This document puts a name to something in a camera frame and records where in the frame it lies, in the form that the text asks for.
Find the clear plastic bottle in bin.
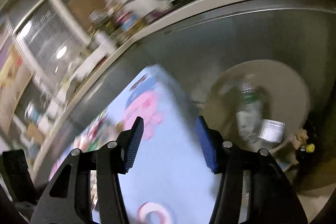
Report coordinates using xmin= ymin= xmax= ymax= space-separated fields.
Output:
xmin=236 ymin=79 xmax=263 ymax=144

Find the blue cartoon pig tablecloth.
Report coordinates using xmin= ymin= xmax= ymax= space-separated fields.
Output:
xmin=66 ymin=65 xmax=221 ymax=223

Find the beige round trash bin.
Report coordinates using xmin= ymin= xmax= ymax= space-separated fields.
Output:
xmin=203 ymin=58 xmax=311 ymax=159

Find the barred kitchen window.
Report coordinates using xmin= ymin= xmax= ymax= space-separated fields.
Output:
xmin=14 ymin=0 xmax=90 ymax=94

